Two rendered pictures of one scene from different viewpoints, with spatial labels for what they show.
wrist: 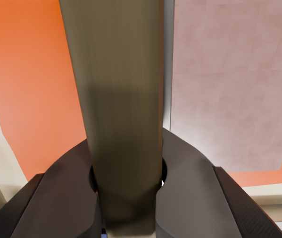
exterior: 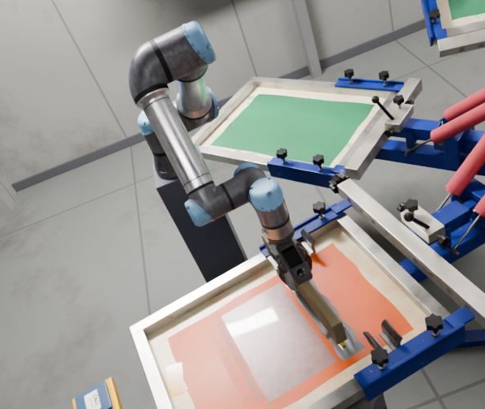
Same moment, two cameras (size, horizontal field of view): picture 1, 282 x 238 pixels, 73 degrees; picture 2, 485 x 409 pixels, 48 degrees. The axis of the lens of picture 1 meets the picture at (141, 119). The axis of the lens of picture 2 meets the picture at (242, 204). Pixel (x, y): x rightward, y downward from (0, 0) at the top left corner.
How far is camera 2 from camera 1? 1.38 m
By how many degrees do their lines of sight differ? 24
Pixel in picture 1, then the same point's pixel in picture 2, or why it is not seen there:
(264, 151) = (236, 319)
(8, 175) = (347, 247)
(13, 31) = (362, 303)
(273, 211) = (208, 296)
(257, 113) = (252, 329)
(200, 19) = (299, 343)
